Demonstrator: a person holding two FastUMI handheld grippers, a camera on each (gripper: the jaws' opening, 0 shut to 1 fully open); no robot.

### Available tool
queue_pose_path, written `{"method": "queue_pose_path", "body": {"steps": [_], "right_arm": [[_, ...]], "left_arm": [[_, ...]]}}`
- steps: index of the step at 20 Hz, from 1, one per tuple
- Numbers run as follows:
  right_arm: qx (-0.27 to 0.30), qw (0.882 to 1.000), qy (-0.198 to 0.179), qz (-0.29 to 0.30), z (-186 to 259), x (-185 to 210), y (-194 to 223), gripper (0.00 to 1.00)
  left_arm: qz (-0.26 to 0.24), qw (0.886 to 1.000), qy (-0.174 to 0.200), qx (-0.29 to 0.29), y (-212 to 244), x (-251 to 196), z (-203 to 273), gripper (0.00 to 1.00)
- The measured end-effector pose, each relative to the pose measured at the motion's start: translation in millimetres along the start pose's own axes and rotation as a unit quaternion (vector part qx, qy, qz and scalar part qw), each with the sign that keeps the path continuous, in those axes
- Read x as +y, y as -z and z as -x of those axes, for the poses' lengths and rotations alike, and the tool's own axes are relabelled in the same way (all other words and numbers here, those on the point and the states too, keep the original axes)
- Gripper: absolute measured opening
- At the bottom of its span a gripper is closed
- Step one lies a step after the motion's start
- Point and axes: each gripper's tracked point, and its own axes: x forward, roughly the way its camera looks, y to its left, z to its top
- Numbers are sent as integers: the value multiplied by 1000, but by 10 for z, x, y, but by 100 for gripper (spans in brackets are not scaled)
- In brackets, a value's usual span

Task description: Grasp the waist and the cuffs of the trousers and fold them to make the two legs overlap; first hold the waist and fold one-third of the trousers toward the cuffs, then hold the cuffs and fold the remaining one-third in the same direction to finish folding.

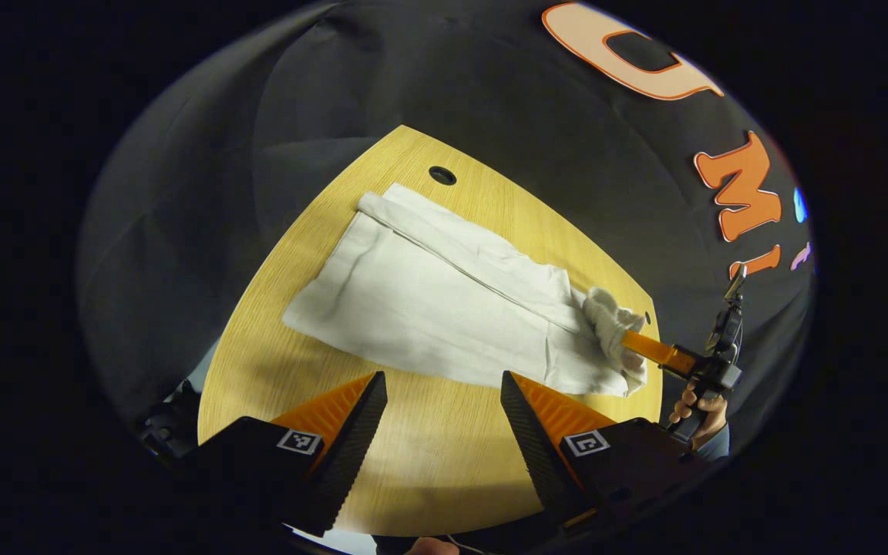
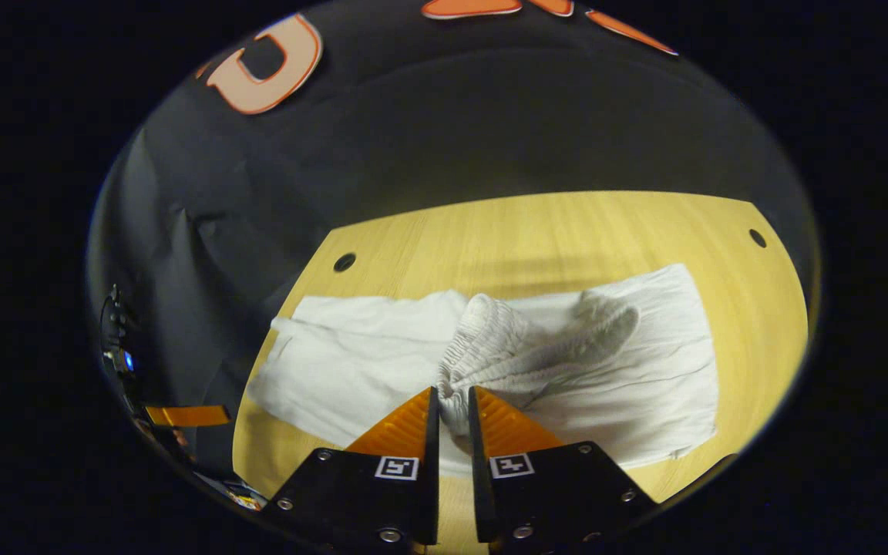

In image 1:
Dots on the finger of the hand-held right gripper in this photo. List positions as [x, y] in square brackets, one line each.
[656, 348]

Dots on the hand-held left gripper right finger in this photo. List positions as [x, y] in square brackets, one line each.
[536, 451]

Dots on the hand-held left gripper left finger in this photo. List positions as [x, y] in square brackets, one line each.
[351, 447]

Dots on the white jeans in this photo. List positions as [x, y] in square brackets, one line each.
[428, 301]

